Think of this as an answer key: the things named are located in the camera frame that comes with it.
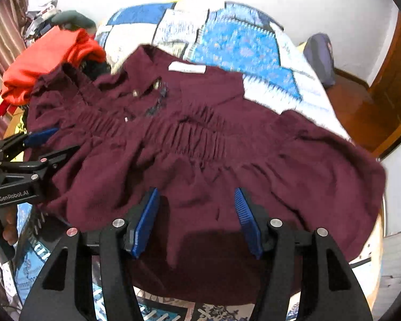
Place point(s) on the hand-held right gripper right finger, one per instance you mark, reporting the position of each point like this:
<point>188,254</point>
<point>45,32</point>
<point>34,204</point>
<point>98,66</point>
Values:
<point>249,220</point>

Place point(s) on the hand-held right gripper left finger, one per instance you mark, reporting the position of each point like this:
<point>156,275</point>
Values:
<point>145,220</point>

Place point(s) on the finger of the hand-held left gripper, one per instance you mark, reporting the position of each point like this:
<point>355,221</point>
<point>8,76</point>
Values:
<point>41,137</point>
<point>55,159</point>

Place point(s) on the blue patchwork blanket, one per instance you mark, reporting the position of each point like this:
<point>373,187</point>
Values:
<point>240,40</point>

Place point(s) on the dark green cloth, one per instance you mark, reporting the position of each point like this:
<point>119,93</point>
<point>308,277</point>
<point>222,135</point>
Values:
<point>75,20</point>

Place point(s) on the grey backpack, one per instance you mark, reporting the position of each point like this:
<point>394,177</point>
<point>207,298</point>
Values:
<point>319,57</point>

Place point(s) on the brown striped curtain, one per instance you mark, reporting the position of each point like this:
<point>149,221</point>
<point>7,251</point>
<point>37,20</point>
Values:
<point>3,30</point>

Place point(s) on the brown wooden door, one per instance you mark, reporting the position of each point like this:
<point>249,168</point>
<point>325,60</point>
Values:
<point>397,83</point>

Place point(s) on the red cloth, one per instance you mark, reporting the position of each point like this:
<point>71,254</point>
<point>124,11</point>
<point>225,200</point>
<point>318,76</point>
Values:
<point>36,63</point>

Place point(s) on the person's left hand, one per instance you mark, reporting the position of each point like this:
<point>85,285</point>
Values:
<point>9,222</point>

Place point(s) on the maroon button dress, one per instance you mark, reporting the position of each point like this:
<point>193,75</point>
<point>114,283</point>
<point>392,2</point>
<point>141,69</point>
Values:
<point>220,160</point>

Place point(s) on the pile of clutter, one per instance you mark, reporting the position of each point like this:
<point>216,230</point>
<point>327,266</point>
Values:
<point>40,16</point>

